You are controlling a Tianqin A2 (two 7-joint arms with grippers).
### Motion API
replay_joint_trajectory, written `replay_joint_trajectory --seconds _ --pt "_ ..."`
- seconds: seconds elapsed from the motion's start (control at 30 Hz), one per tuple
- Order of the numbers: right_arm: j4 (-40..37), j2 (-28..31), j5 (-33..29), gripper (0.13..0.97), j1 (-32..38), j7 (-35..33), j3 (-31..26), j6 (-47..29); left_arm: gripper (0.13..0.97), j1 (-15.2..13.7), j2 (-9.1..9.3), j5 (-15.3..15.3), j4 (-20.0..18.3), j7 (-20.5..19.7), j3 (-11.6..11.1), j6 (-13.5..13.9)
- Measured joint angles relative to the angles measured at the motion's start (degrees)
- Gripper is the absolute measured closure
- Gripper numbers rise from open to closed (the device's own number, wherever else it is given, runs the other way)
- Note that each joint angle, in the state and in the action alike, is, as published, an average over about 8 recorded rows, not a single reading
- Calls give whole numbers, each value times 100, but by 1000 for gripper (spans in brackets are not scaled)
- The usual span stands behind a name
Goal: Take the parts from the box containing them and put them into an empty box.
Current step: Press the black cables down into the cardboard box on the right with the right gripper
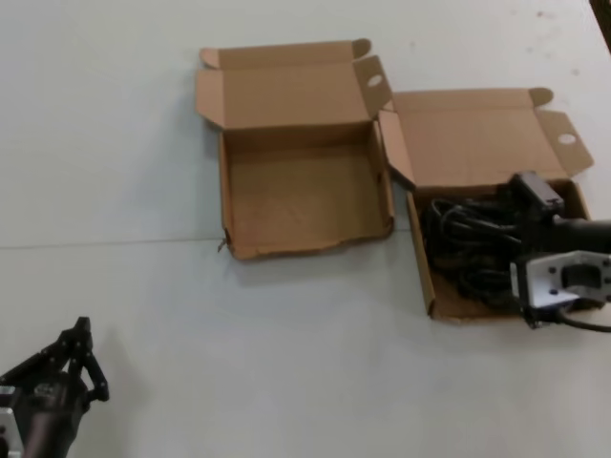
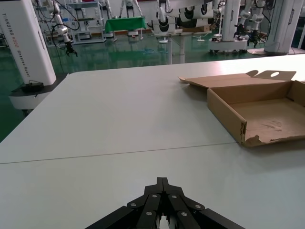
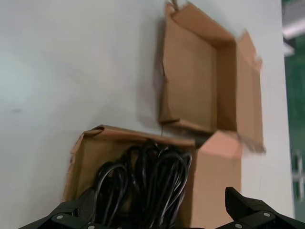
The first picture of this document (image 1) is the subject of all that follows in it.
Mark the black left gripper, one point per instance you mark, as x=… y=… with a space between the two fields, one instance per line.
x=48 y=410

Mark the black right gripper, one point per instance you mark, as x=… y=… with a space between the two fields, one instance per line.
x=573 y=234

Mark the empty brown cardboard box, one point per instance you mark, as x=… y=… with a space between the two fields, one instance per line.
x=296 y=191

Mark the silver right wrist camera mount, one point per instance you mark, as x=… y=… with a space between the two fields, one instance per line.
x=539 y=281

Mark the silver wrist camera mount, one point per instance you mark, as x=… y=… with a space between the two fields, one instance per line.
x=539 y=281
x=7 y=424

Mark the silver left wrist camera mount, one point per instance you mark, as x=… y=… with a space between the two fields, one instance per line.
x=7 y=424

